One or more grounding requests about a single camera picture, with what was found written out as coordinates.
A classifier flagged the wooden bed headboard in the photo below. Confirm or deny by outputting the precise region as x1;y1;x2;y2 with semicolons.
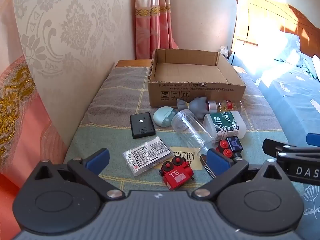
231;0;320;63

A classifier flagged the silver-capped capsule bottle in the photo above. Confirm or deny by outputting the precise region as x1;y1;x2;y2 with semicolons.
207;100;243;113

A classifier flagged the pink gold patterned cloth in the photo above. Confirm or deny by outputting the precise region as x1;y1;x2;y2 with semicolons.
0;55;73;240

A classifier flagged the clear plastic jar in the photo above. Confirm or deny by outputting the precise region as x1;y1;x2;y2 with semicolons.
171;110;218;155

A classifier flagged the red toy train block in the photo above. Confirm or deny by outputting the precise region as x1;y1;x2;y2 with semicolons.
158;156;195;190

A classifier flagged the clear labelled plastic case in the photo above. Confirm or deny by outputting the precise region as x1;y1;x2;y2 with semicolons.
122;137;173;177

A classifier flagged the white floral patterned board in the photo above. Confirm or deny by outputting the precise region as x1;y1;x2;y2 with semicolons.
12;0;137;147

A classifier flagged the dark block with red buttons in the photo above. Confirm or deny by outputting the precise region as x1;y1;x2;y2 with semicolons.
215;136;243;159

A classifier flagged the grey animal figurine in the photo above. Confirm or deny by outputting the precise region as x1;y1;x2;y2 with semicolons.
176;97;209;112

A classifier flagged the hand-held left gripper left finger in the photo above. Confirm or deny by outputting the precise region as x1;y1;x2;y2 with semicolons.
32;148;125;200

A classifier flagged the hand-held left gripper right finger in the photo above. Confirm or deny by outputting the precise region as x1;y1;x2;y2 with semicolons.
192;149;288;200

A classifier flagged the teal round case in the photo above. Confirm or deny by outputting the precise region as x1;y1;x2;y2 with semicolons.
153;106;179;127

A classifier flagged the white green-labelled cotton swab box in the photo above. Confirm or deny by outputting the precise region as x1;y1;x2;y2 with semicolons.
203;111;247;142

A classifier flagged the pink curtain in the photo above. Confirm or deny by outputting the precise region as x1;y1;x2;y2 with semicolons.
134;0;179;60

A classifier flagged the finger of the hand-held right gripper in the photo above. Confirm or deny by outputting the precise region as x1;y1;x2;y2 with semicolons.
262;139;320;164
306;132;320;147

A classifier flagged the blue pillow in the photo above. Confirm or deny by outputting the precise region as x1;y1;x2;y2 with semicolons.
274;32;300;67

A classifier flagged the blue floral bed sheet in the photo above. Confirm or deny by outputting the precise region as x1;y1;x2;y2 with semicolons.
229;32;320;230

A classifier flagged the plaid blanket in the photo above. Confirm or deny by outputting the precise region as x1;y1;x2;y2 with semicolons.
64;66;304;205

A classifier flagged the brown cardboard box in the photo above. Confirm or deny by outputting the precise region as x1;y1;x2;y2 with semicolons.
147;49;247;108

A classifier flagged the black rectangular device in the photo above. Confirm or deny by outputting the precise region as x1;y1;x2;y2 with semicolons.
129;112;156;139

